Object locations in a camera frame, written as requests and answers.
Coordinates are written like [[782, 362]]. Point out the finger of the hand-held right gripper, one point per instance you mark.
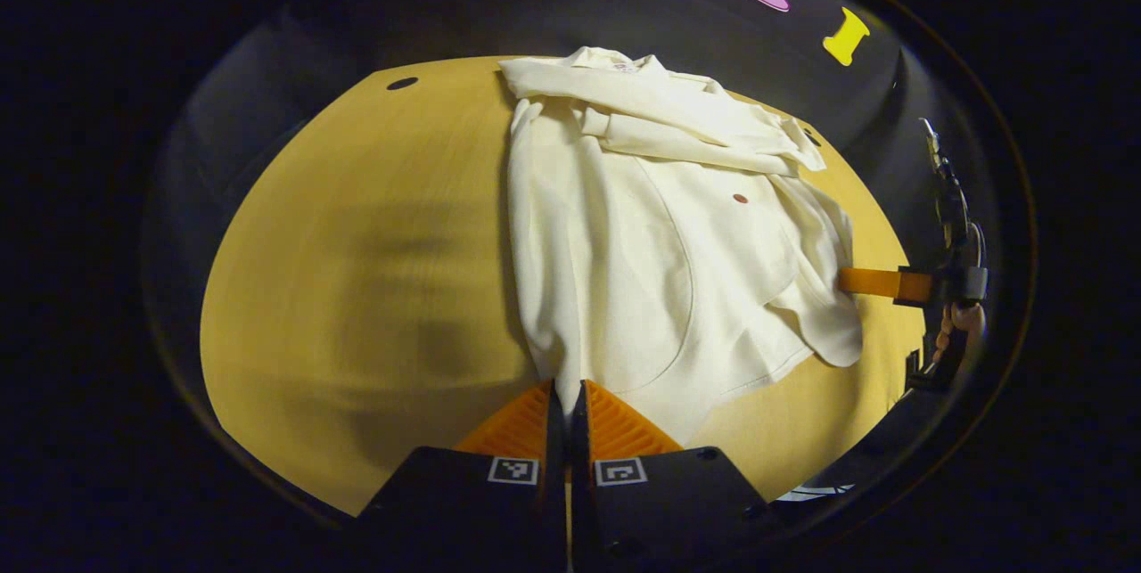
[[878, 282]]

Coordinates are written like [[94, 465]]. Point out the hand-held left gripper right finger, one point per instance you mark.
[[669, 502]]

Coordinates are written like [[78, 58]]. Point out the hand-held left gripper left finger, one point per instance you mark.
[[463, 511]]

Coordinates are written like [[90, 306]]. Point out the cream white button shirt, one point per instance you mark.
[[615, 270]]

